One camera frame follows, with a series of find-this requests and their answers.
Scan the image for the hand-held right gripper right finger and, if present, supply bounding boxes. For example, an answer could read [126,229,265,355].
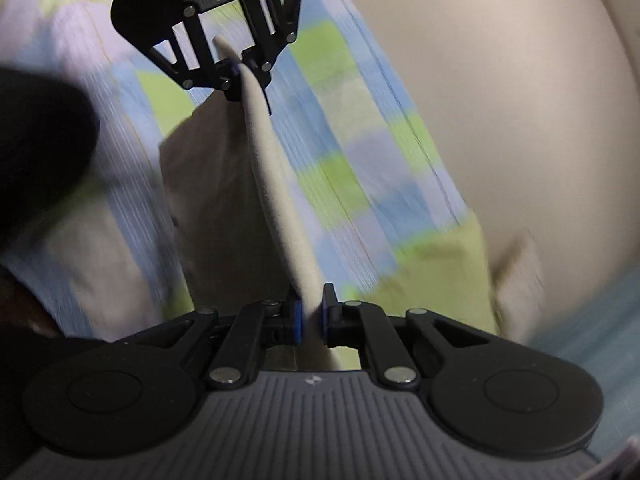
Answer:
[320,282,492,392]

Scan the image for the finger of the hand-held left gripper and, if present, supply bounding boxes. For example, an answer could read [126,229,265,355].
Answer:
[147,2,247,104]
[239,0,304,90]

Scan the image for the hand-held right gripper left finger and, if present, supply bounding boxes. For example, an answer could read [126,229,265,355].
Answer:
[112,284,304,392]

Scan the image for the plaid blue green bed sheet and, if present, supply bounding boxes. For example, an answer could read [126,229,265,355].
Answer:
[0,0,473,341]

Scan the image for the light green checked sheet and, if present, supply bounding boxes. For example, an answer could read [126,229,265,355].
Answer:
[345,212,503,338]

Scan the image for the person's left forearm black sleeve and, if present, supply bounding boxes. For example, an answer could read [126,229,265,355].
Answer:
[0,67,101,263]

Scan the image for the grey-beige cloth garment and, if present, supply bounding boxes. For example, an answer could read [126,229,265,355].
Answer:
[159,35,342,372]

